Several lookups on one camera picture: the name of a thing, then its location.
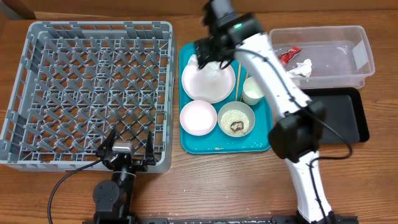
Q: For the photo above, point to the clear plastic bin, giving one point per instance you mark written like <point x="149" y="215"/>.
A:
<point x="341" y="56"/>

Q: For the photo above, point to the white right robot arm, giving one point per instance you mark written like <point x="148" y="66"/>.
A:
<point x="298" y="121"/>

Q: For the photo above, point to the grey bowl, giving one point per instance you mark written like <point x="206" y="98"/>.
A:
<point x="237" y="105"/>

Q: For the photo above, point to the grey dishwasher rack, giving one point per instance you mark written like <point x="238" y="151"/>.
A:
<point x="78" y="81"/>

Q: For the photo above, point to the rice pile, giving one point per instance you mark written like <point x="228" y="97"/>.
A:
<point x="232" y="116"/>

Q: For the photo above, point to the red snack wrapper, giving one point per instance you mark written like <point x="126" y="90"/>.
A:
<point x="287" y="56"/>

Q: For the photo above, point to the large white plate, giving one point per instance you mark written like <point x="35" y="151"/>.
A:
<point x="199" y="87"/>

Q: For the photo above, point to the brown food scrap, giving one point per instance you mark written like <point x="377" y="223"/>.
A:
<point x="237" y="126"/>

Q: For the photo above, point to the black tray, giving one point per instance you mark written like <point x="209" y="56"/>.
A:
<point x="344" y="111"/>

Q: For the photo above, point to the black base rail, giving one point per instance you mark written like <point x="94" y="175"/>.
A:
<point x="274" y="220"/>

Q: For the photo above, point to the teal plastic tray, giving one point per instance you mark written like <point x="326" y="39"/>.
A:
<point x="217" y="141"/>

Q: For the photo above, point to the left wooden chopstick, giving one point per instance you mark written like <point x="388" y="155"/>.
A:
<point x="238" y="81"/>

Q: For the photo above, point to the white napkin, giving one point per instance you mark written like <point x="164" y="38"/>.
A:
<point x="211" y="70"/>

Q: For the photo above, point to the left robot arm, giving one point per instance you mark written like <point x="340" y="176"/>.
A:
<point x="113" y="197"/>

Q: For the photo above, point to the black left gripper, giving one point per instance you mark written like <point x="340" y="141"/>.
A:
<point x="142" y="165"/>

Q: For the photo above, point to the white paper cup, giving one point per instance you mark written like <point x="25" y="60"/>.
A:
<point x="251" y="93"/>

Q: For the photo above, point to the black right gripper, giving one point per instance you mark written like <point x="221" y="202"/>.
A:
<point x="204" y="50"/>

